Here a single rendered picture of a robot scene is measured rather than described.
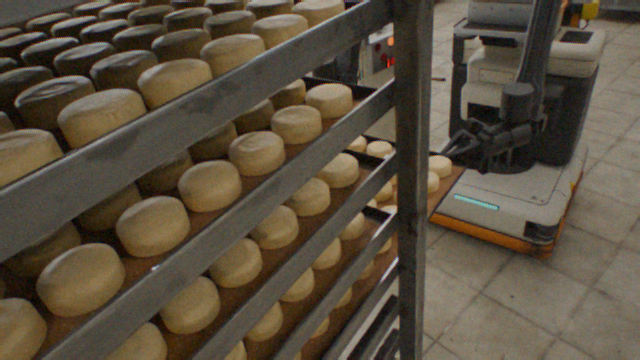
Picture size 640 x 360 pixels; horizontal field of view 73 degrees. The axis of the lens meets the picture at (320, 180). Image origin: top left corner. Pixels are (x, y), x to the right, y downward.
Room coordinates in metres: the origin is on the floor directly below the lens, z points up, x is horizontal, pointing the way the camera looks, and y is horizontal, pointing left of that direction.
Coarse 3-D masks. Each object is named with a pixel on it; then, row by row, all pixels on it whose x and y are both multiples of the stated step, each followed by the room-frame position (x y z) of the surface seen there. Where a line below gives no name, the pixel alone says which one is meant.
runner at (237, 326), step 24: (384, 168) 0.40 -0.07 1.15; (360, 192) 0.36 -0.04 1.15; (336, 216) 0.33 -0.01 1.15; (312, 240) 0.30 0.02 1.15; (288, 264) 0.27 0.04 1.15; (264, 288) 0.25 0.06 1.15; (288, 288) 0.27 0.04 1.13; (240, 312) 0.23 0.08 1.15; (264, 312) 0.24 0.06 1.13; (216, 336) 0.21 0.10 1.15; (240, 336) 0.22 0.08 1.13
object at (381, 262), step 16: (448, 176) 0.63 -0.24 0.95; (432, 208) 0.55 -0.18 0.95; (384, 256) 0.46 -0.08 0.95; (384, 272) 0.43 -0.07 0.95; (352, 288) 0.41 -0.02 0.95; (368, 288) 0.40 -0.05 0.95; (352, 304) 0.38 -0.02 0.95; (336, 320) 0.36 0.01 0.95; (320, 336) 0.34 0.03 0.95; (304, 352) 0.32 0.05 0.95; (320, 352) 0.31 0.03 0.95
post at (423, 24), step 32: (416, 0) 0.41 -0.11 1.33; (416, 32) 0.41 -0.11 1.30; (416, 64) 0.40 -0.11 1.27; (416, 96) 0.40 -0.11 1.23; (416, 128) 0.40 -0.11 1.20; (416, 160) 0.40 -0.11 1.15; (416, 192) 0.40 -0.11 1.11; (416, 224) 0.40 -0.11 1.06; (416, 256) 0.40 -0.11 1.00; (416, 288) 0.40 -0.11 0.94; (416, 320) 0.40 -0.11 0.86; (416, 352) 0.41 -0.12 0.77
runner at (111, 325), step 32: (384, 96) 0.41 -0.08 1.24; (352, 128) 0.36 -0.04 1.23; (288, 160) 0.29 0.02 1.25; (320, 160) 0.32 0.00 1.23; (256, 192) 0.26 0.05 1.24; (288, 192) 0.29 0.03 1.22; (224, 224) 0.24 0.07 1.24; (256, 224) 0.26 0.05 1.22; (192, 256) 0.21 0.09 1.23; (128, 288) 0.18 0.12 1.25; (160, 288) 0.19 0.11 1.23; (96, 320) 0.16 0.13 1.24; (128, 320) 0.17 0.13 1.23; (64, 352) 0.15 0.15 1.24; (96, 352) 0.16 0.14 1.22
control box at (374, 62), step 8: (392, 32) 1.87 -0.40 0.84; (376, 40) 1.79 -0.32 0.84; (384, 40) 1.81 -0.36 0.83; (368, 48) 1.78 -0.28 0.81; (384, 48) 1.81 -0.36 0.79; (392, 48) 1.85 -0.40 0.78; (368, 56) 1.78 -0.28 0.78; (376, 56) 1.78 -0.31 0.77; (392, 56) 1.84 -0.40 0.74; (368, 64) 1.78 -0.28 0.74; (376, 64) 1.78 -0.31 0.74; (384, 64) 1.81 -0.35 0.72; (392, 64) 1.84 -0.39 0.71; (368, 72) 1.78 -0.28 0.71; (376, 72) 1.78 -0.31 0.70
